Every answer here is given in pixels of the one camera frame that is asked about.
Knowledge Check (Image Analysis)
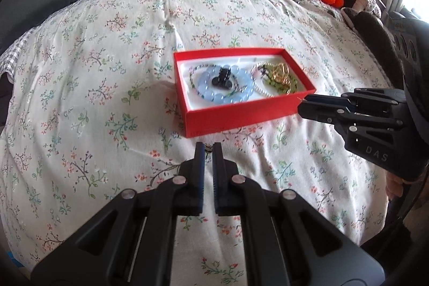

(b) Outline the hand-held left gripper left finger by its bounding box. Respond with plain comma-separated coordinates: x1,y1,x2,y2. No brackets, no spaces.
30,142,206,286

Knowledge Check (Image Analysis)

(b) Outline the multicolour small bead bracelet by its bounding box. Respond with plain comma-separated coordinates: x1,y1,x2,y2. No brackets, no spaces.
188,64,249,98

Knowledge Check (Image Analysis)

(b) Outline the light blue bead bracelet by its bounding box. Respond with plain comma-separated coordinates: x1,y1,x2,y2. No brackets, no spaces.
194,64,252,104

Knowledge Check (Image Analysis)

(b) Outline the dark brown fuzzy cloth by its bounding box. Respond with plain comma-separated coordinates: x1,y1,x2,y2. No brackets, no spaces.
341,7,404,90

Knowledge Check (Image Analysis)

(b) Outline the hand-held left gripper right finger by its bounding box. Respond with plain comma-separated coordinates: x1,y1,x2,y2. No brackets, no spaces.
213,142,385,286

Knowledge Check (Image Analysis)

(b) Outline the floral bed sheet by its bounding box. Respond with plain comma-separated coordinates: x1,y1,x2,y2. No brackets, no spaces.
0,0,403,286

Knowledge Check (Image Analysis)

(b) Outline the clear bead bracelet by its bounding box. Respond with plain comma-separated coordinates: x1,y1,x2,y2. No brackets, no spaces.
251,62,285,98

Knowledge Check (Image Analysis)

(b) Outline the black beaded ornament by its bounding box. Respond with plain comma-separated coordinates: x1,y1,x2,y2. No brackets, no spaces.
210,66,235,89

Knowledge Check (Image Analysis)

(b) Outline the green bead bracelet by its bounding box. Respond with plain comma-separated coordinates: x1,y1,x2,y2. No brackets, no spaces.
265,72,300,94

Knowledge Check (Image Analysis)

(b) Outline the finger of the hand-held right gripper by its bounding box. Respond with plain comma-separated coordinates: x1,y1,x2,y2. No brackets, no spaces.
302,88,407,113
297,102,404,141

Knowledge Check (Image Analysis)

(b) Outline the person's right hand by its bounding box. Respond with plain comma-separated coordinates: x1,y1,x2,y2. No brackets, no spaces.
385,170,406,202

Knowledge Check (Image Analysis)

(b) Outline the grey checked cloth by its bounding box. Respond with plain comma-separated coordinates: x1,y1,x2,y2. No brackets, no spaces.
0,34,38,83

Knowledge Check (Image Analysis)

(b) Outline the red cardboard box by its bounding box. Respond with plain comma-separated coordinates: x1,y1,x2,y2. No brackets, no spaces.
172,47,317,138

